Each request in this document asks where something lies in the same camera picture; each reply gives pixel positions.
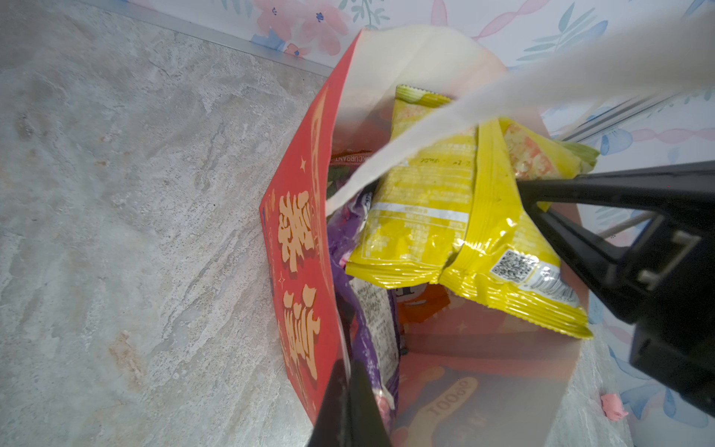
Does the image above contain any yellow snack packet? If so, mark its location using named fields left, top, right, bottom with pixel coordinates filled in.
left=346, top=117, right=599, bottom=340

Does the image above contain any red paper gift bag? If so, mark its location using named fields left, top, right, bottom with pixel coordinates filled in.
left=258, top=10, right=715, bottom=447

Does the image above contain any pink Fox's candy packet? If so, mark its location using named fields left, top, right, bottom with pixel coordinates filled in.
left=327, top=183, right=400, bottom=431

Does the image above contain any orange Fox's candy packet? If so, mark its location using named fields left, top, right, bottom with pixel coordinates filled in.
left=391, top=284, right=451, bottom=325

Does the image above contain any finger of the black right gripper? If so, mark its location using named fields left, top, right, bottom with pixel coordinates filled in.
left=518, top=161, right=714, bottom=323

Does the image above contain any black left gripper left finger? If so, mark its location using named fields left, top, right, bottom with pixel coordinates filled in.
left=306, top=359, right=351, bottom=447

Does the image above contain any pink small object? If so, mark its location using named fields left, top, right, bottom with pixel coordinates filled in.
left=601, top=393, right=629, bottom=422

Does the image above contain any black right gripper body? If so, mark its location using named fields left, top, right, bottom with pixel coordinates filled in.
left=629, top=216, right=714, bottom=415

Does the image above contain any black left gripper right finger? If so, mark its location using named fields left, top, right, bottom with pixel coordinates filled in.
left=348, top=359, right=391, bottom=447

